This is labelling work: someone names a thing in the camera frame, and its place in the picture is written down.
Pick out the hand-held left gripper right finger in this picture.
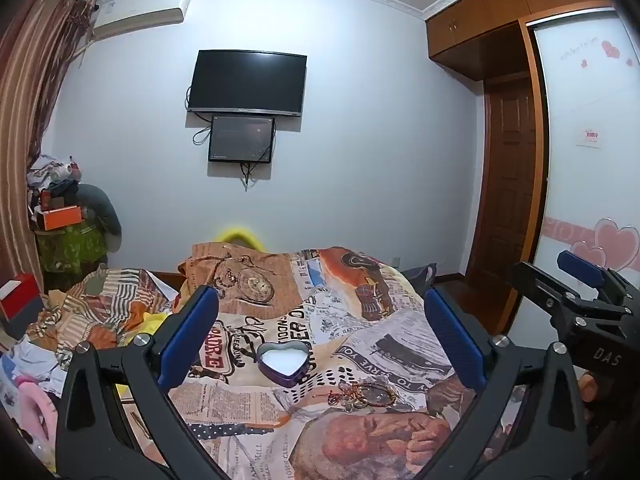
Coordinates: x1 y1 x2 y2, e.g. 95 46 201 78
424 287 588 480

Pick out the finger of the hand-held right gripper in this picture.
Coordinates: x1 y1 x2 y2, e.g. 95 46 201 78
510 260 628 333
557 250 632 306

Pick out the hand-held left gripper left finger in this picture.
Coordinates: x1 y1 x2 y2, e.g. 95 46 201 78
55 285 236 480

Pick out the red cord bracelet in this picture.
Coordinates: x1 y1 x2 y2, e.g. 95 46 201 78
362 381 399 407

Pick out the purple heart-shaped tin box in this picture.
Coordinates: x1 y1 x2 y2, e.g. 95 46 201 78
257 341 310 389

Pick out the gold bangle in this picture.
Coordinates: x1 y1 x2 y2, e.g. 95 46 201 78
345 390 373 412

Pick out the person's right hand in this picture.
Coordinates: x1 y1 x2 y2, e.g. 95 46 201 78
579 371 599 405

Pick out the yellow towel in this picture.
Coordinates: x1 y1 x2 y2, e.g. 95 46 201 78
114 309 173 396

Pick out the dark blue pillow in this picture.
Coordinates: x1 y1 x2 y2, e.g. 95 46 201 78
400 264 439 292

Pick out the yellow fuzzy cloth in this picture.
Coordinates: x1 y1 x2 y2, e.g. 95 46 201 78
211 226 269 252

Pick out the brown wooden door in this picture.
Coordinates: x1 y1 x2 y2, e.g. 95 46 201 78
465 77 540 287

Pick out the printed blanket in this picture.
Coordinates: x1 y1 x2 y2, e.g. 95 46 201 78
25 242 571 480

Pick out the green patterned bag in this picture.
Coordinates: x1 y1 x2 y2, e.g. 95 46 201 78
35 221 109 275

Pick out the orange box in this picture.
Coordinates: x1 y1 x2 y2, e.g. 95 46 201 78
42 204 84 231

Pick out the pink plush item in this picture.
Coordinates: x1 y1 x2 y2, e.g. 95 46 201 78
14 379 57 443

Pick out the red box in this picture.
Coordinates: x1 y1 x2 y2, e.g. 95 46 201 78
0 274 45 320

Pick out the pile of clothes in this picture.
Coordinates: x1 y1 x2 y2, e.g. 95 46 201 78
26 154 85 207

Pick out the wooden overhead cabinet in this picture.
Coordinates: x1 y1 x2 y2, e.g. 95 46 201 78
425 0 621 82

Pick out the brown striped curtain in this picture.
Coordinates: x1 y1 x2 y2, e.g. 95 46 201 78
0 0 97 291

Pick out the white air conditioner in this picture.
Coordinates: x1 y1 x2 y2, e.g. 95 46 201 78
91 0 194 42

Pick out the small black wall monitor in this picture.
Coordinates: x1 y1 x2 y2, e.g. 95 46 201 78
207 115 277 165

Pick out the black wall television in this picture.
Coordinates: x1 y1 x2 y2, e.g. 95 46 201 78
186 49 309 117

